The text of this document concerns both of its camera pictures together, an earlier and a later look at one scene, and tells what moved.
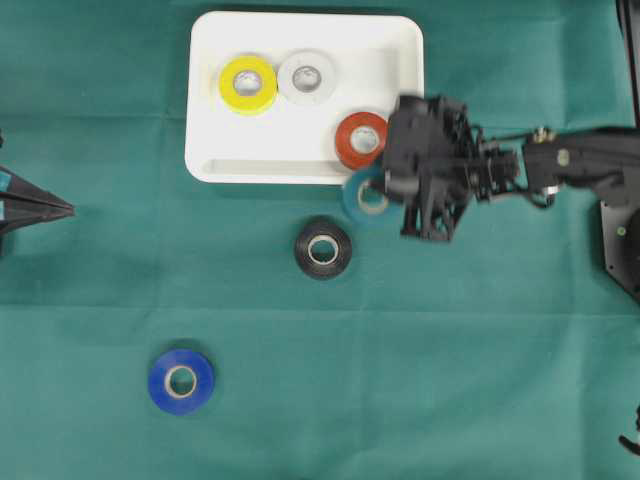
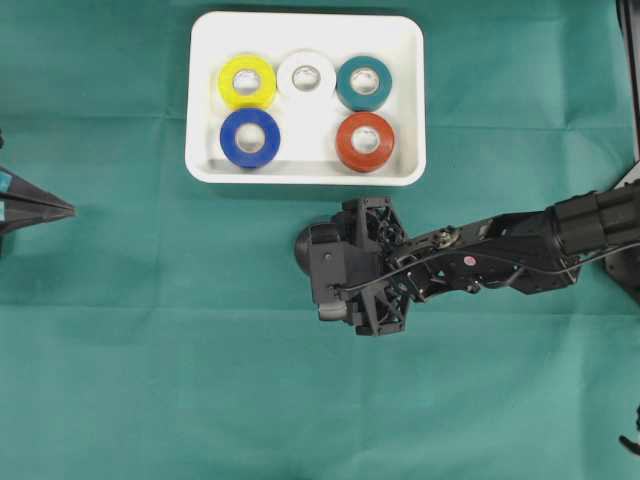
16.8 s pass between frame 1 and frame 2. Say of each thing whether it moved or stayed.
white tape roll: stayed
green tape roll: moved
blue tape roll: moved
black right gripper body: moved
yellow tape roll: stayed
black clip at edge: stayed
